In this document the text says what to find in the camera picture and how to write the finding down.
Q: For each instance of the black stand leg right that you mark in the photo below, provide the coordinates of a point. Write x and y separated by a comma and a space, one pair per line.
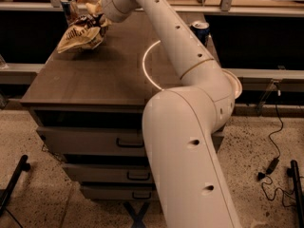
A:
293, 172

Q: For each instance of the metal railing shelf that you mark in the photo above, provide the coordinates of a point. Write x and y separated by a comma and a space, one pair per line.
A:
284, 8

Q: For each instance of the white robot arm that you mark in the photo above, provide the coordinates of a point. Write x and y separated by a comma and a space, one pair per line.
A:
178, 123

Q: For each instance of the middle drawer with handle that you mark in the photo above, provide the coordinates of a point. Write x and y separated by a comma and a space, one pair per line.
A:
108, 173

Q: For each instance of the white bowl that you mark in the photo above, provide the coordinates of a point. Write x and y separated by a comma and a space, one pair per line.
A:
234, 81

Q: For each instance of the blue soda can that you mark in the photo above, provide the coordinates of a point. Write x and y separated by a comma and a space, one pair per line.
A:
201, 30

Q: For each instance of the brown chip bag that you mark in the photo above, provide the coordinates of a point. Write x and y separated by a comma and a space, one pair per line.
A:
86, 32

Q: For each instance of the redbull can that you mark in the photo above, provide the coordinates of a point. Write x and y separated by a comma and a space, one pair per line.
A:
70, 9

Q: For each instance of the black stand leg left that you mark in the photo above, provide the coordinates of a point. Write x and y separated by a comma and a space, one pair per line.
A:
5, 194

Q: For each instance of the black stand leg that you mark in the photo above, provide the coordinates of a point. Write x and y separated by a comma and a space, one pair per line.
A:
5, 194
293, 172

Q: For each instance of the drawer with handle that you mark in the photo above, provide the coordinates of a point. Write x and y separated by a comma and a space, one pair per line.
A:
108, 173
102, 141
136, 193

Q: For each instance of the grey drawer cabinet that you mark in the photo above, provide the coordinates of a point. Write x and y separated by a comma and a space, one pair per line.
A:
105, 87

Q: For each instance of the top drawer with handle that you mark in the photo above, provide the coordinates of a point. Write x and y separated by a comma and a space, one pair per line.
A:
102, 141

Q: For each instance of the bottom drawer with handle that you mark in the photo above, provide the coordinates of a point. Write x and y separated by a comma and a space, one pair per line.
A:
136, 193

